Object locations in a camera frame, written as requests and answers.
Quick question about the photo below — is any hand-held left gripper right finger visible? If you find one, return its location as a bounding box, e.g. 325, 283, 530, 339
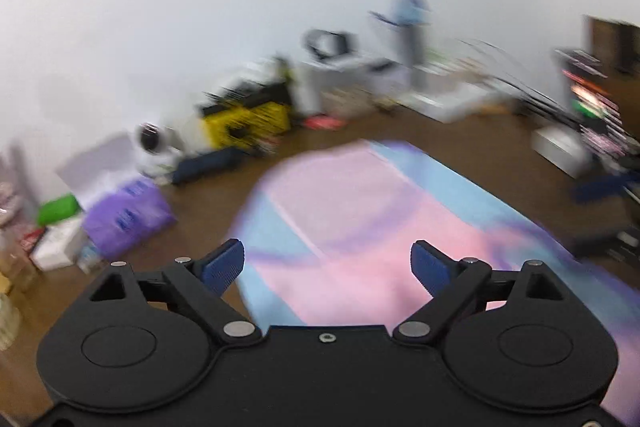
393, 241, 571, 346

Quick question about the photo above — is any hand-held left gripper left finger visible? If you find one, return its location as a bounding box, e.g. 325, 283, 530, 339
89, 238, 262, 348

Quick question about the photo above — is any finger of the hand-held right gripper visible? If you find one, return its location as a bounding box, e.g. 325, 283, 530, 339
569, 216, 640, 264
571, 172, 640, 206

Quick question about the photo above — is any pink and blue garment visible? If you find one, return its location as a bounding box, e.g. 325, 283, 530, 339
231, 139, 640, 427

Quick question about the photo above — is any white power bank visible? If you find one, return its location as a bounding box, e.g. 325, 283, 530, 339
530, 126, 592, 178

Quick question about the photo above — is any black pouch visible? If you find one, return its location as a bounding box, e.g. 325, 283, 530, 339
171, 146, 247, 186

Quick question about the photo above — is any purple tissue pack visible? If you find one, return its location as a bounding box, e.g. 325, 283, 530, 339
81, 176, 179, 261

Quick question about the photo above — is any dark wooden furniture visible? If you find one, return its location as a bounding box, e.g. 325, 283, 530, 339
581, 13, 640, 78

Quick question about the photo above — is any black and yellow box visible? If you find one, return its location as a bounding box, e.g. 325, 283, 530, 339
199, 76, 294, 154

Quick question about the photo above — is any flat white box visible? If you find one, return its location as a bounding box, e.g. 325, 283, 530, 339
29, 216, 87, 273

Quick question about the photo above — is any white power strip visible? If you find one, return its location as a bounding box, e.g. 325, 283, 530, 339
404, 83, 502, 124

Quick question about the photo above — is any small red packet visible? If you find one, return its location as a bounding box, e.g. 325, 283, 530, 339
304, 115, 347, 132

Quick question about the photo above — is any green packet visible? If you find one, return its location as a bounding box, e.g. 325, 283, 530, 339
36, 193, 84, 229

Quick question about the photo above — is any clear container of seeds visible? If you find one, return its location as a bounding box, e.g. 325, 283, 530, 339
299, 56, 397, 118

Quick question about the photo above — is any glass cup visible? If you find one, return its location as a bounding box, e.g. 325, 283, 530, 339
0, 234, 39, 294

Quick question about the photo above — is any grey and blue water bottle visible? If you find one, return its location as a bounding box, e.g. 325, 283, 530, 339
369, 0, 434, 91

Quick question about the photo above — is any white security camera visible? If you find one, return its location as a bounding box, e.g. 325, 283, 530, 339
134, 122, 187, 178

